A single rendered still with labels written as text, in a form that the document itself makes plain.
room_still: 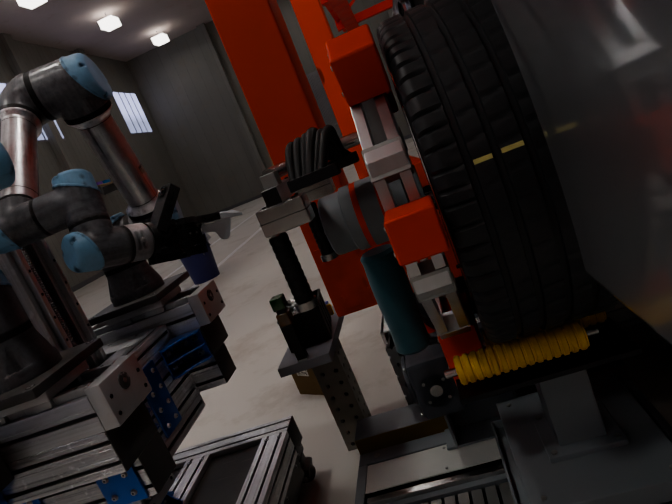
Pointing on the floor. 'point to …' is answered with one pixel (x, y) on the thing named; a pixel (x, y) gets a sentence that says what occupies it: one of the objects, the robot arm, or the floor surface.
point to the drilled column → (342, 395)
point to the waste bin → (201, 265)
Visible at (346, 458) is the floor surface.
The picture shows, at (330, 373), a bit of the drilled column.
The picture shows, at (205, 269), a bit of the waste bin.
